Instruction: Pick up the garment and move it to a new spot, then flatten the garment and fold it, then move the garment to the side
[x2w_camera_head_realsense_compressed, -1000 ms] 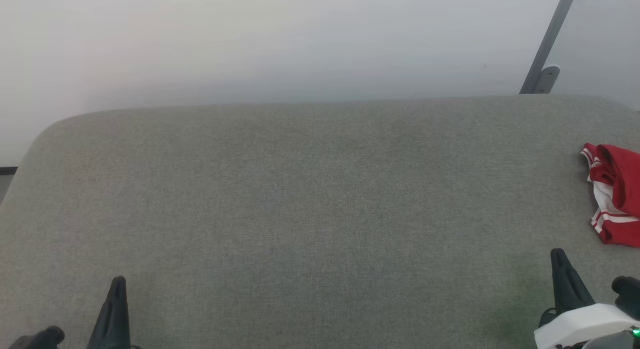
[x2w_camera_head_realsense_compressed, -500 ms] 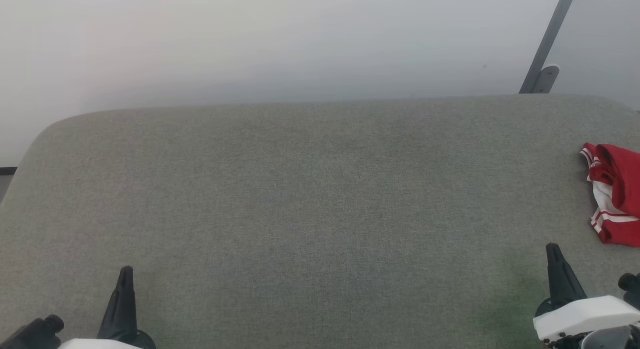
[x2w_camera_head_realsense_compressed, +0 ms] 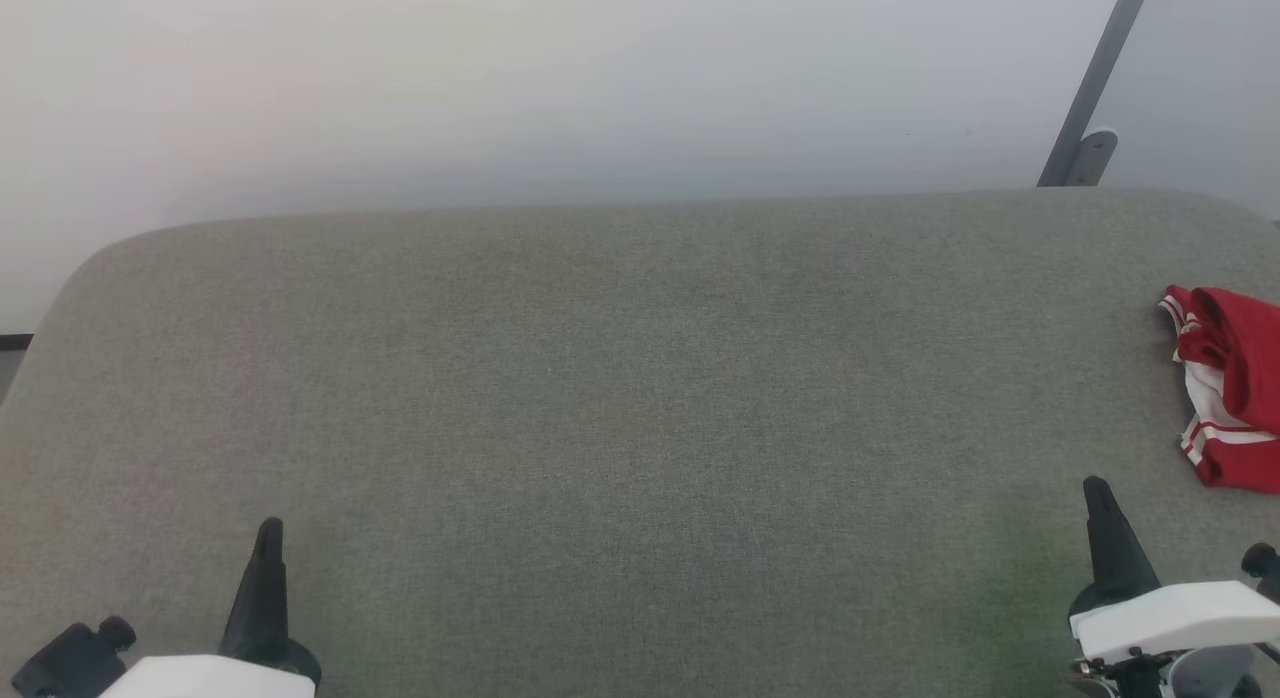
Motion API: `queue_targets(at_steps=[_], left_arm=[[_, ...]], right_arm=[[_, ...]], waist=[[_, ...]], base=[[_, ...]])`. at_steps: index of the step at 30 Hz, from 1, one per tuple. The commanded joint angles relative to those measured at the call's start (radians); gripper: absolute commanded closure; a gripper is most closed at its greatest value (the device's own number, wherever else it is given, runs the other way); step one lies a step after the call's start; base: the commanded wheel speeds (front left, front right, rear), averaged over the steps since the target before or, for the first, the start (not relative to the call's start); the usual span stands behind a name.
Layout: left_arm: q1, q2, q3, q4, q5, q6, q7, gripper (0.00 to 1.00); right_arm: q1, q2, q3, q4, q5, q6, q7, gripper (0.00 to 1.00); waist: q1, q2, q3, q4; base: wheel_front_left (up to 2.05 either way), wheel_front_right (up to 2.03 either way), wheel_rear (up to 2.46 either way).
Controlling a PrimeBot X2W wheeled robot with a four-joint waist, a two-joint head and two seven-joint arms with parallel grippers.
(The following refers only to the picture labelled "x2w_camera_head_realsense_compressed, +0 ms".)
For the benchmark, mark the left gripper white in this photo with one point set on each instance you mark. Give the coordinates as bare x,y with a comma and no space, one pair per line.
210,676

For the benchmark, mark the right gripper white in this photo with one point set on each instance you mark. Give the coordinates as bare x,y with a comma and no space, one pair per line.
1170,618

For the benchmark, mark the red white jersey shirt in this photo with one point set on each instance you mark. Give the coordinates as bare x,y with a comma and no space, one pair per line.
1235,378

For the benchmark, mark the black floor trim strip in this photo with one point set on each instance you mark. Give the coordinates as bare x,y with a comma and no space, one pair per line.
15,342

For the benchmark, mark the grey fabric sofa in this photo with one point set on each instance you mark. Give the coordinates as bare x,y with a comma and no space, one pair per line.
600,428

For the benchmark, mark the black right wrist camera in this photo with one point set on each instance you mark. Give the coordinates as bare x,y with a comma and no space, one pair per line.
1262,568

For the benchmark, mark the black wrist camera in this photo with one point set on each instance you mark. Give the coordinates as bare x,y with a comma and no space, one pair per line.
65,663
1262,568

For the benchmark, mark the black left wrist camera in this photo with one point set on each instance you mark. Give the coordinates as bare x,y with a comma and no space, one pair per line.
65,663

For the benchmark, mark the grey metal wall bar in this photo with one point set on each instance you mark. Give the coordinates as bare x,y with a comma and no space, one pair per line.
1100,68

